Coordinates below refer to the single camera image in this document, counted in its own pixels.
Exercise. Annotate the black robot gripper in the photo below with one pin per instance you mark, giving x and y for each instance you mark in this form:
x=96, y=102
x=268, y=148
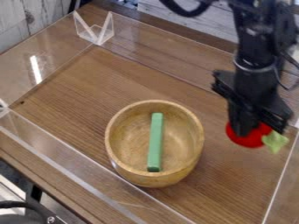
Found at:
x=249, y=90

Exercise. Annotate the red plush strawberry toy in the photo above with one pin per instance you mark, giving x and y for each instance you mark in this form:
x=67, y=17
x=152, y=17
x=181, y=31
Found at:
x=260, y=136

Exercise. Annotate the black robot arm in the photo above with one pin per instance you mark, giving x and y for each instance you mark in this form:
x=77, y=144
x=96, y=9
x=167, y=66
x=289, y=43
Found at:
x=267, y=33

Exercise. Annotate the oval wooden bowl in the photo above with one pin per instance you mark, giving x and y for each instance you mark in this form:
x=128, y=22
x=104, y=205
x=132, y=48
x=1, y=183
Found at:
x=127, y=138

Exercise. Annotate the green rectangular stick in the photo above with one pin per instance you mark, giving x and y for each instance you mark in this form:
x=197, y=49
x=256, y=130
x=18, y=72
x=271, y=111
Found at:
x=155, y=145

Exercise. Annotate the black metal table leg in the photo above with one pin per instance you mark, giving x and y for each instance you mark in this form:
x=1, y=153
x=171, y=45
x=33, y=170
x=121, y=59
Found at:
x=37, y=210

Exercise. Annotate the clear acrylic tray wall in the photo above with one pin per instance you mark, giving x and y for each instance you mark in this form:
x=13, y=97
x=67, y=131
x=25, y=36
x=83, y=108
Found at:
x=64, y=86

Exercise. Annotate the clear acrylic corner bracket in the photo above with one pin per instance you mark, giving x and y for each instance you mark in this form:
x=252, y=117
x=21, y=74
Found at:
x=95, y=34

